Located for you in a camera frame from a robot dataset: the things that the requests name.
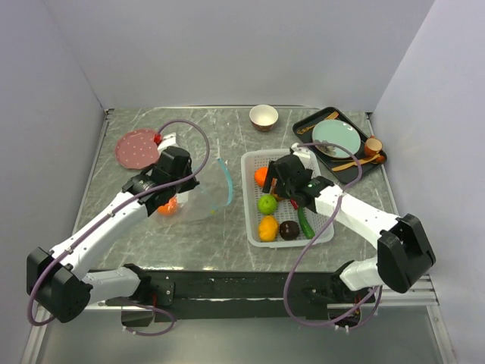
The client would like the brown kiwi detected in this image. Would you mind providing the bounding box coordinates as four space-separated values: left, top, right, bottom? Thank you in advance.
271 193 286 202

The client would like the orange tangerine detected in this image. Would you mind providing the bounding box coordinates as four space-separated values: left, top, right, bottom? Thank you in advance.
157 196 178 216
254 167 268 188

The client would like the green lime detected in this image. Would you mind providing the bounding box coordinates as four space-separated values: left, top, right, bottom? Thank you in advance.
257 194 278 215

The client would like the clear blue-zipper zip bag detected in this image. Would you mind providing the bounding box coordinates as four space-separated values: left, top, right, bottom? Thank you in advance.
152 157 233 225

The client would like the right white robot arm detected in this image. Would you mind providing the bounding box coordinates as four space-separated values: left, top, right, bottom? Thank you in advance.
263 154 436 302

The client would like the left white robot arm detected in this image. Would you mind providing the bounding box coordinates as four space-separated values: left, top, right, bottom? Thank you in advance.
27 146 199 323

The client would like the white plastic basket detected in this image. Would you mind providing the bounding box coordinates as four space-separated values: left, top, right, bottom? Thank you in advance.
241 149 327 249

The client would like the pink dotted plate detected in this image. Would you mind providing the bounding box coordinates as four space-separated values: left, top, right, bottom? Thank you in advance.
114 129 162 170

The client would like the dark purple mangosteen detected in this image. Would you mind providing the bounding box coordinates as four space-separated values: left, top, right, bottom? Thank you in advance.
279 220 300 240

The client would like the yellow orange persimmon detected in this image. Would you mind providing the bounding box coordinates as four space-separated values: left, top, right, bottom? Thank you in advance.
258 215 279 242

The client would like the green chili pepper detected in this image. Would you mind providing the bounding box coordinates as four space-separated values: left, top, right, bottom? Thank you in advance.
297 207 315 240

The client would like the white patterned bowl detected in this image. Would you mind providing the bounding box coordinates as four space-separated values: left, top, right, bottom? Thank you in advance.
249 105 279 132

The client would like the black tray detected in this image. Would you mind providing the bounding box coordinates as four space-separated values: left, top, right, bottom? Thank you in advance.
292 106 388 185

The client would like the light green plate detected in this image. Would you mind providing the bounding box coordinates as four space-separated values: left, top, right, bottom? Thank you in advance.
311 119 361 158

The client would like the wooden spoon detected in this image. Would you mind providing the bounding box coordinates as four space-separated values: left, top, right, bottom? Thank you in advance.
331 154 386 172

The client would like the wooden fork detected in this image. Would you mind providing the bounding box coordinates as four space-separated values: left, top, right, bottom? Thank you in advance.
296 111 339 135

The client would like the orange small cup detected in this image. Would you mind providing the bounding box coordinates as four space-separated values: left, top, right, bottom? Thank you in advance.
364 136 383 157

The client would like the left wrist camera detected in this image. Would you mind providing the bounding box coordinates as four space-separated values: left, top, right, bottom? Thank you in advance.
157 133 179 153

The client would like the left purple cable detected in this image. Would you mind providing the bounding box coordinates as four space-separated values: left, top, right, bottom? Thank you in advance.
27 119 211 337

